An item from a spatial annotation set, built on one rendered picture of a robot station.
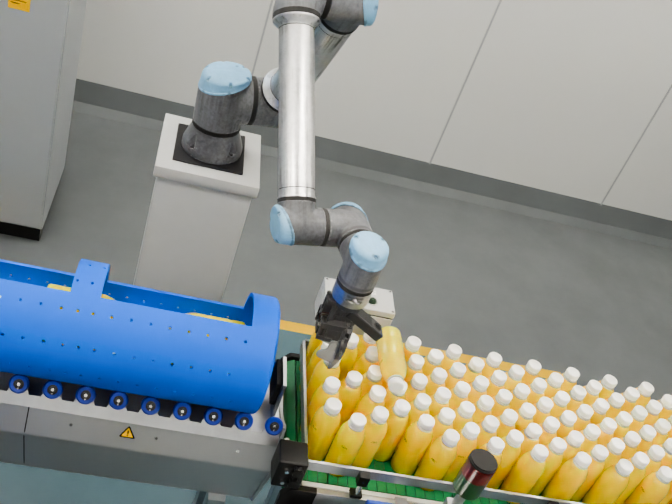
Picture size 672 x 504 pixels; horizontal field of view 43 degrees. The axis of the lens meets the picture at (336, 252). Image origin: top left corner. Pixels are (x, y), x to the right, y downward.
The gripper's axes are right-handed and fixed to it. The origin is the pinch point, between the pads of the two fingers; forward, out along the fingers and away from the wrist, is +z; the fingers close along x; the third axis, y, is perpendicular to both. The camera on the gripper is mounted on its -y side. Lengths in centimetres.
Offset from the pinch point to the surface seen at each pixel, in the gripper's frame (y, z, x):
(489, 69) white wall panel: -111, 30, -280
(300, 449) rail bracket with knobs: 5.9, 9.3, 22.3
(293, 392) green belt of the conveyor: 4.7, 19.6, -4.9
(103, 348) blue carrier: 54, -5, 16
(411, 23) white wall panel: -60, 16, -279
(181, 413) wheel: 34.0, 13.4, 14.1
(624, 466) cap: -77, 1, 18
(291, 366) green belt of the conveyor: 5.2, 19.9, -14.7
